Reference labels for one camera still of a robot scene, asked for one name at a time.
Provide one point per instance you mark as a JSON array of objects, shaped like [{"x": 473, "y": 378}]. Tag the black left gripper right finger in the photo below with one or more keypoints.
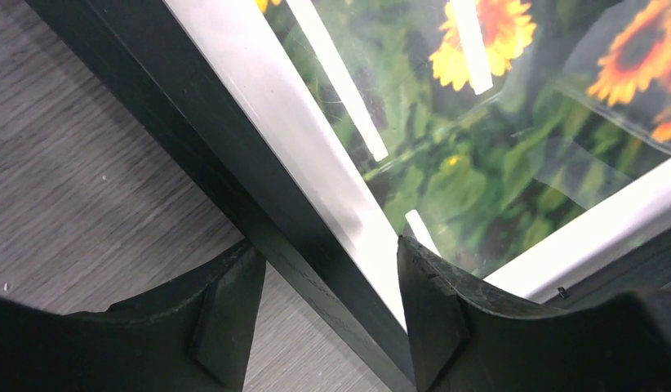
[{"x": 468, "y": 335}]

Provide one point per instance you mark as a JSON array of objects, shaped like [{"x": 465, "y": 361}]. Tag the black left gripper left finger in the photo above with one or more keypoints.
[{"x": 192, "y": 333}]

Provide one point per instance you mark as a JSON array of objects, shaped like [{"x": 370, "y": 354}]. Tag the sunflower photo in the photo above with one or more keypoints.
[{"x": 527, "y": 142}]

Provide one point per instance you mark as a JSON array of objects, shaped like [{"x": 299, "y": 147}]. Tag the black picture frame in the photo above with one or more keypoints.
[{"x": 141, "y": 54}]

